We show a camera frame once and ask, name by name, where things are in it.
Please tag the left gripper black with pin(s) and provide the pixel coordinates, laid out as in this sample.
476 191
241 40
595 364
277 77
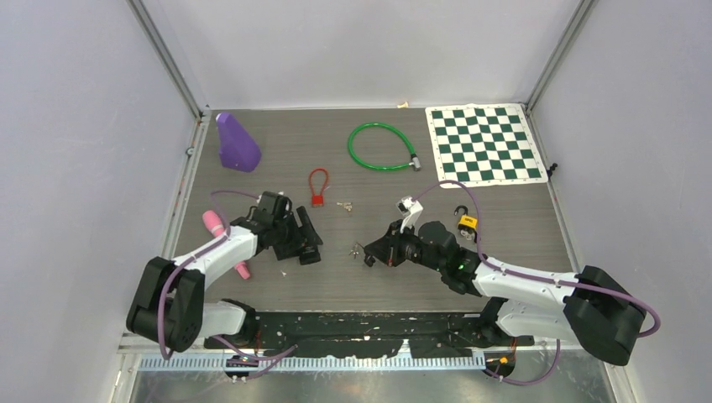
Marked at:
290 249

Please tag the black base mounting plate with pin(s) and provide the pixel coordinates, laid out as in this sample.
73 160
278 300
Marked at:
370 334

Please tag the aluminium frame rail front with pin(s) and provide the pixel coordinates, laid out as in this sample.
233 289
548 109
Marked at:
596 335

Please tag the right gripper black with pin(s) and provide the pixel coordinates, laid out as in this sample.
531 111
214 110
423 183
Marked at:
388 248

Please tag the pink marker pen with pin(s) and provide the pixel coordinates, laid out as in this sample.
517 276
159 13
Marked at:
214 225

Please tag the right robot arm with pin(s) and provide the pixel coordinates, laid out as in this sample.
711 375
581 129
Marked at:
589 308

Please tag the green white chessboard mat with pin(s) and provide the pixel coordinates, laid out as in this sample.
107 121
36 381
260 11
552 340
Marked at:
484 145

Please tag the black Kaijing padlock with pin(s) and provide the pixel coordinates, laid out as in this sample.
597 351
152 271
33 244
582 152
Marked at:
309 254

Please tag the purple plastic cone block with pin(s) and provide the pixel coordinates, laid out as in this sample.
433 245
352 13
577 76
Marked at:
237 149

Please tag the yellow Opel padlock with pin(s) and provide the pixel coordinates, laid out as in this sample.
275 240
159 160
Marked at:
467 224

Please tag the red cable padlock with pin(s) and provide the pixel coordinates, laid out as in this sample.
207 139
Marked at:
317 192

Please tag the small silver keys on table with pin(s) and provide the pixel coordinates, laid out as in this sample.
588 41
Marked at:
355 251

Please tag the small silver key bunch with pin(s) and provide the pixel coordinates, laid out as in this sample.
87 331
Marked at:
348 206

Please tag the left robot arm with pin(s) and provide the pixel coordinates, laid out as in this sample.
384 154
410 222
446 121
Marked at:
169 305

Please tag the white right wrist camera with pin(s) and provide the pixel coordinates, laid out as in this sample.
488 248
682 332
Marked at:
411 210

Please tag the green cable lock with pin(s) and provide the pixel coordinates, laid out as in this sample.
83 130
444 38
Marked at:
382 147

